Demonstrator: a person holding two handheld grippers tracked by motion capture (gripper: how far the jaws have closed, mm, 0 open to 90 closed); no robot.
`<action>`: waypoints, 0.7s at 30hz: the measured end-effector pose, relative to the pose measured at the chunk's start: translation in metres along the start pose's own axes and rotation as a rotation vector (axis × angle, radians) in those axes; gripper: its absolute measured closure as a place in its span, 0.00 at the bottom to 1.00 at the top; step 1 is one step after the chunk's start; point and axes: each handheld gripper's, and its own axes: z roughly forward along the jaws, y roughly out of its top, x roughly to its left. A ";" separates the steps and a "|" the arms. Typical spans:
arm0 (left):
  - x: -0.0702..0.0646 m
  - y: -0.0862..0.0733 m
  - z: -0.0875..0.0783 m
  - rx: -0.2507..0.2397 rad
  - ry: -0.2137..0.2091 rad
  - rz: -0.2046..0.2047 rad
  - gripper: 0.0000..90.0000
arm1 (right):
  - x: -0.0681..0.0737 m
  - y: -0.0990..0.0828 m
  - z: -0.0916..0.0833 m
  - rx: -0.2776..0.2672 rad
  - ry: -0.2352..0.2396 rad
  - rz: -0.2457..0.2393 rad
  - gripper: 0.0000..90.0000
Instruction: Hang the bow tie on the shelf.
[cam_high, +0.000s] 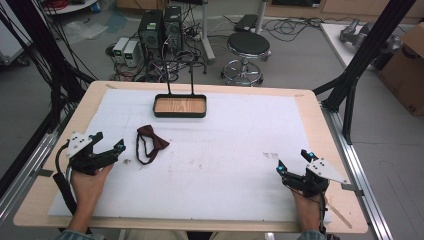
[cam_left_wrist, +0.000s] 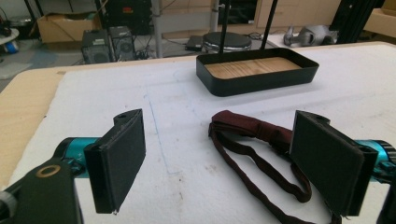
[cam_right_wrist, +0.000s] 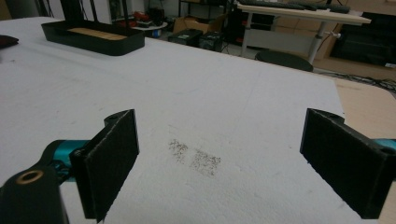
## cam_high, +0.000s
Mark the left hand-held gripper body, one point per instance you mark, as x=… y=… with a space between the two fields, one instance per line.
x=80 y=148

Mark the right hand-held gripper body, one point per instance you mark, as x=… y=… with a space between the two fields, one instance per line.
x=320 y=170

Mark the dark red bow tie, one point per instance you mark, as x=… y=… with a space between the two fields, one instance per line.
x=156 y=143

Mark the black tray stand wooden base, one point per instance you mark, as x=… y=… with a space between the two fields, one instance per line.
x=180 y=106

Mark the person's right hand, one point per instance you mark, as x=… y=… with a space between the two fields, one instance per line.
x=309 y=208

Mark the person's left hand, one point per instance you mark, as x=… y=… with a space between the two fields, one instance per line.
x=87 y=190

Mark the thin wooden stick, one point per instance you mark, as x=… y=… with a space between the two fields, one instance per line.
x=339 y=215

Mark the white foam mat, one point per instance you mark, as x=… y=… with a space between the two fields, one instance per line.
x=216 y=160

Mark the white power supply unit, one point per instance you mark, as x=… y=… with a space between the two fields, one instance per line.
x=131 y=52
x=120 y=47

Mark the white floor board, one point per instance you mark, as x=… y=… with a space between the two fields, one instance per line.
x=336 y=43

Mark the black computer tower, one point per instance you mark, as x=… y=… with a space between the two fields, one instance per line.
x=172 y=30
x=150 y=33

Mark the black round stool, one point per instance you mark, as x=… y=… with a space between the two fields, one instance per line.
x=248 y=45

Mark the brown cardboard box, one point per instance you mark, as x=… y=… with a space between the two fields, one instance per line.
x=405 y=71

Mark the round white table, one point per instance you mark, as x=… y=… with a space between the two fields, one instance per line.
x=68 y=6

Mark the black flat device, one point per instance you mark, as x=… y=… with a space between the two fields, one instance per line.
x=246 y=22

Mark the grey desk leg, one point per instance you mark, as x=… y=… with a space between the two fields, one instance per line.
x=206 y=33

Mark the aluminium rail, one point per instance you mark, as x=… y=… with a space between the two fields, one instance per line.
x=360 y=173
x=23 y=180

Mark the black metal frame post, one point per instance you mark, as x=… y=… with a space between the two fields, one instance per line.
x=363 y=60

